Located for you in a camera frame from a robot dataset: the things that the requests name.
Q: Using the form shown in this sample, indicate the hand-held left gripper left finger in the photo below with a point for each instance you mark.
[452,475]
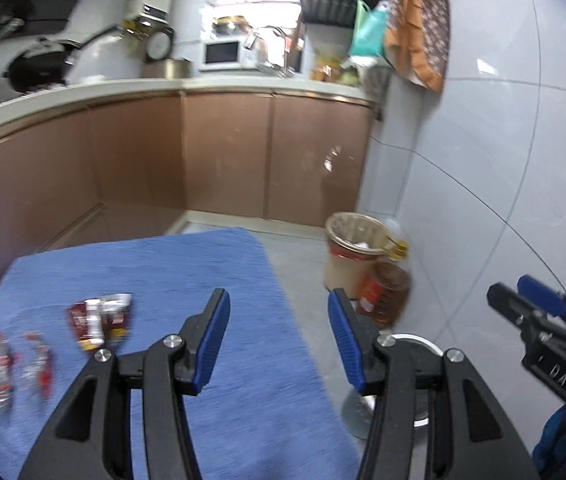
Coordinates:
[213,340]

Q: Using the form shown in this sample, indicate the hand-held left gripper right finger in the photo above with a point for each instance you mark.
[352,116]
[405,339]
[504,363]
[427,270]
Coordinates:
[345,345]

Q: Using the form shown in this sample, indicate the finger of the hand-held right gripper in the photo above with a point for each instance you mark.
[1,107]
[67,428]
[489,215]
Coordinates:
[509,305]
[543,295]

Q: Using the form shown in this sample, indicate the white round bin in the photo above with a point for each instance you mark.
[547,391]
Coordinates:
[358,417]

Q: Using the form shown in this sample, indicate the red snack packet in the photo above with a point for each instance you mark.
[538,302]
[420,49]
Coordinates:
[100,321]

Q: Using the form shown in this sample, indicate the person's right forearm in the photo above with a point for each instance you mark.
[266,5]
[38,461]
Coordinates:
[558,440]

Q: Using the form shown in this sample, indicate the blue towel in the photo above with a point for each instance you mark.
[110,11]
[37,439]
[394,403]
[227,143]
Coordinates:
[253,310]

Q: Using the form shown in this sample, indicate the cooking oil bottle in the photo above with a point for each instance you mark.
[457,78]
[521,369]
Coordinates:
[385,295]

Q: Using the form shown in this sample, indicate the wicker waste basket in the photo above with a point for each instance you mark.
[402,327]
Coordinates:
[348,255]

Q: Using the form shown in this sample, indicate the steel pot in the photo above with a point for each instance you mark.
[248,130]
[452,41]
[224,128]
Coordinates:
[168,68]

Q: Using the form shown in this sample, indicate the yellow food packets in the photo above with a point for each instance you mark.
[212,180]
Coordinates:
[330,67]

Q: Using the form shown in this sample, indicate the white microwave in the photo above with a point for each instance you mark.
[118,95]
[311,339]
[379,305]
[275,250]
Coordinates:
[222,53]

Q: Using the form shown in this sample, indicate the orange patterned apron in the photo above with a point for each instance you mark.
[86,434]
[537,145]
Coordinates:
[420,30]

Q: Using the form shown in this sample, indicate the steel faucet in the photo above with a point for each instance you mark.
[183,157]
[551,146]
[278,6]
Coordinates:
[273,47]

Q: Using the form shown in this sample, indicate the rice cooker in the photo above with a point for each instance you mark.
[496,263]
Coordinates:
[159,44]

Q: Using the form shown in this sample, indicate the green plastic bag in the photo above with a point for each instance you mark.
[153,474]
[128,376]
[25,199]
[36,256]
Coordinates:
[368,35]

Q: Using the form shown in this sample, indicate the glass pot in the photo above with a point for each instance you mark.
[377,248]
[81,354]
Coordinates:
[230,25]

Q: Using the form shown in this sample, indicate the black frying pan with lid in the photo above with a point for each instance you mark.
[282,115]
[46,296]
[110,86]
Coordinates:
[38,67]

